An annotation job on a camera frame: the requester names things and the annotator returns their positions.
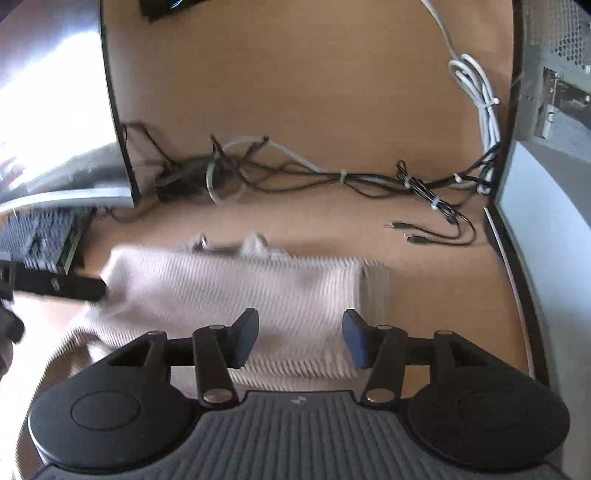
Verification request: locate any grey computer case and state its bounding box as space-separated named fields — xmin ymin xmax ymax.
xmin=484 ymin=0 xmax=591 ymax=385

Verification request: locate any grey cable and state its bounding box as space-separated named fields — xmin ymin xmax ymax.
xmin=205 ymin=135 xmax=465 ymax=205

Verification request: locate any black desk socket panel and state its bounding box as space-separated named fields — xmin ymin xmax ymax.
xmin=140 ymin=0 xmax=207 ymax=23

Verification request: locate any thin black plug cable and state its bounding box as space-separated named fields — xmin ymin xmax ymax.
xmin=383 ymin=213 xmax=477 ymax=248

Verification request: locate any white cable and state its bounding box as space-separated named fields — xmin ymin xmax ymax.
xmin=421 ymin=0 xmax=503 ymax=195

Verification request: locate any beige black striped shirt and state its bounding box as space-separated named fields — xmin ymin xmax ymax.
xmin=0 ymin=232 xmax=392 ymax=467

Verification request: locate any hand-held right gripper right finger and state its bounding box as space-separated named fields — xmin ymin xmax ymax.
xmin=342 ymin=309 xmax=490 ymax=408

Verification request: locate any black keyboard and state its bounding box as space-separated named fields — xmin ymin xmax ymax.
xmin=0 ymin=207 xmax=97 ymax=278

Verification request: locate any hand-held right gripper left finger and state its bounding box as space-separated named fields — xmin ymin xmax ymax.
xmin=108 ymin=308 xmax=259 ymax=408

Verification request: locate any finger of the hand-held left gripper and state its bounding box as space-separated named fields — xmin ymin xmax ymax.
xmin=0 ymin=260 xmax=109 ymax=304

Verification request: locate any black computer monitor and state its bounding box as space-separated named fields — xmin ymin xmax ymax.
xmin=0 ymin=0 xmax=142 ymax=209

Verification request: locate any black cable bundle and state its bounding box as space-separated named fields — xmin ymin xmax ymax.
xmin=122 ymin=121 xmax=503 ymax=228

